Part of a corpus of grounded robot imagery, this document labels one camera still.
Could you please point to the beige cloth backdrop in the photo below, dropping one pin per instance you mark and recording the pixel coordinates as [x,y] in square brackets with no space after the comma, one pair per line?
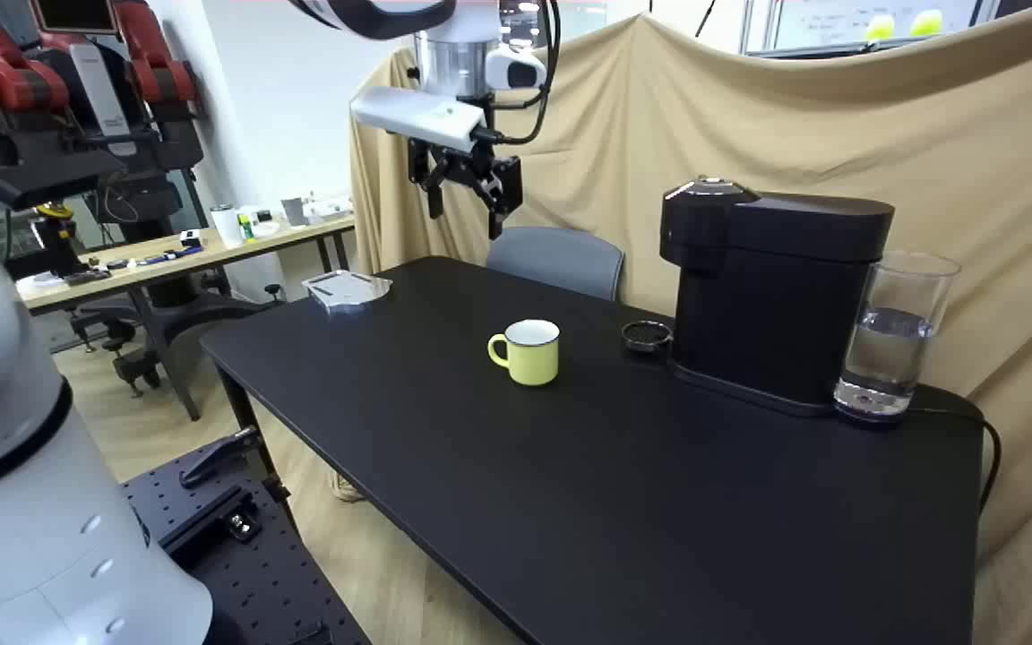
[780,129]

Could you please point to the grey chair backrest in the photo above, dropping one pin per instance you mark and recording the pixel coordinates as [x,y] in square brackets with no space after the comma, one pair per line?
[555,260]

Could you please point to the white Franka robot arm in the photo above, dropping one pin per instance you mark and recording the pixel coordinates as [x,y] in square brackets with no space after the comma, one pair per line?
[26,503]

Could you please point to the black perforated breadboard plate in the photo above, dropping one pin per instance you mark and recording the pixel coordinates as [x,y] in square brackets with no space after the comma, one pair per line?
[267,575]

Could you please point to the wooden desk black legs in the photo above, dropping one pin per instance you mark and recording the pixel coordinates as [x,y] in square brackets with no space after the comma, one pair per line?
[157,262]

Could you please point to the black capsule coffee machine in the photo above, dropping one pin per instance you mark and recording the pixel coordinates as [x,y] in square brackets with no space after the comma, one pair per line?
[766,299]

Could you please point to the white folded paper stack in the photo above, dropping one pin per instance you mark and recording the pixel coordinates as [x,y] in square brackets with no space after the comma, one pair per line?
[346,288]

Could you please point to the black office chair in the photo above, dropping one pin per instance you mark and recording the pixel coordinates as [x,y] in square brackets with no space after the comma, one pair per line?
[144,324]

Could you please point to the yellow mug white inside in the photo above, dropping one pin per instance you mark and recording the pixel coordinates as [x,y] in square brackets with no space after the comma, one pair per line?
[531,358]

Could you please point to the clear water tank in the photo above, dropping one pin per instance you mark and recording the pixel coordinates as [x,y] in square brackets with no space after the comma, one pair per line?
[893,344]

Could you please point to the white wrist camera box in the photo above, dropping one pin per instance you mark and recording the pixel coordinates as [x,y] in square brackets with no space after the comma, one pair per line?
[420,115]

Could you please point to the small black round cup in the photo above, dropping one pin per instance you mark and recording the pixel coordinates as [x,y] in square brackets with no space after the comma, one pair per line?
[647,334]

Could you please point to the red and black robot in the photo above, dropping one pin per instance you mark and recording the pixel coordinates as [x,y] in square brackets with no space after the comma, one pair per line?
[63,95]

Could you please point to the whiteboard with dark frame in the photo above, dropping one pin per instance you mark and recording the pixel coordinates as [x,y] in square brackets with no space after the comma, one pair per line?
[862,23]

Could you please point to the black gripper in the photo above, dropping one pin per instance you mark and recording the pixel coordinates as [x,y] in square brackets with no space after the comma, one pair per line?
[465,170]

